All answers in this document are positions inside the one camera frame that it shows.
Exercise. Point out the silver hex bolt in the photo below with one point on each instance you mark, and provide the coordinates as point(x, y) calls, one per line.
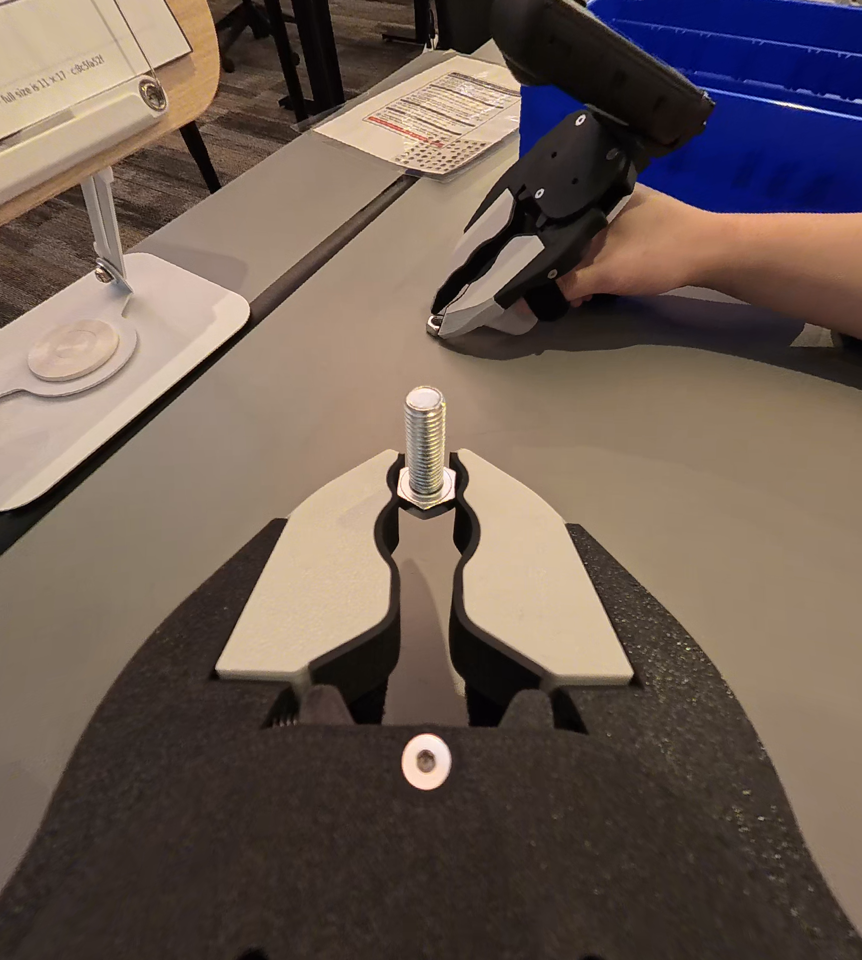
point(425, 442)

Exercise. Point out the black framed display easel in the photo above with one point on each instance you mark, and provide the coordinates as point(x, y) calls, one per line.
point(322, 52)

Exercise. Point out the person's right hand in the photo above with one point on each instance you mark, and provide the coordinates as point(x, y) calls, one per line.
point(641, 247)

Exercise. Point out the person's right forearm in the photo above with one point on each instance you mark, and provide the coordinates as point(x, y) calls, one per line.
point(813, 277)

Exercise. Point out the laminated instruction sheet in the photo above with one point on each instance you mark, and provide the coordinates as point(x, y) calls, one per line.
point(431, 120)

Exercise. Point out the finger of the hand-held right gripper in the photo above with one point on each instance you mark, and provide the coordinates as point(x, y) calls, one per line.
point(509, 281)
point(487, 225)

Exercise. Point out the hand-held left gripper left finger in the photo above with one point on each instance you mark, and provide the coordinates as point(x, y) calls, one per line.
point(311, 585)

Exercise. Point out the wood and white document stand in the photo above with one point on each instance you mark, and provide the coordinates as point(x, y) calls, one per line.
point(175, 315)

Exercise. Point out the blue plastic bin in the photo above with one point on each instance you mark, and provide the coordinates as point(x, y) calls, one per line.
point(776, 135)

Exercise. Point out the printed instruction poster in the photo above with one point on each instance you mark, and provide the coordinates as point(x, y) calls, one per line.
point(40, 60)

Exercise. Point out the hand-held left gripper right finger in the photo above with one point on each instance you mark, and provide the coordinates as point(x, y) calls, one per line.
point(543, 600)

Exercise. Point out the silver hex nut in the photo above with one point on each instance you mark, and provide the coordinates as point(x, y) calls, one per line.
point(436, 325)

